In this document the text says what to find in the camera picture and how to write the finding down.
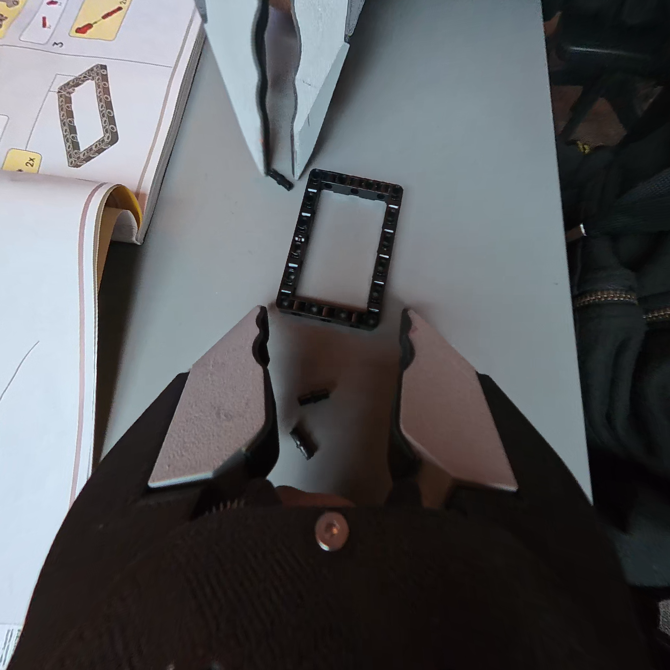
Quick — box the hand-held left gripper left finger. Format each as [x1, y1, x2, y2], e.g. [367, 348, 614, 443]
[148, 305, 280, 489]

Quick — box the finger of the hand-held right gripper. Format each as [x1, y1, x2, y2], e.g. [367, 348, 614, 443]
[290, 0, 351, 181]
[201, 0, 274, 176]

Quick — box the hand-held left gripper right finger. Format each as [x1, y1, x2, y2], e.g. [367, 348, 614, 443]
[386, 308, 519, 507]

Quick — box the black rectangular lego frame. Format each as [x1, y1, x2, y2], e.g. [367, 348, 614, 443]
[276, 167, 405, 332]

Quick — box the lego instruction booklet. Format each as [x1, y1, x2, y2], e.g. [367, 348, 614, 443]
[0, 0, 206, 655]

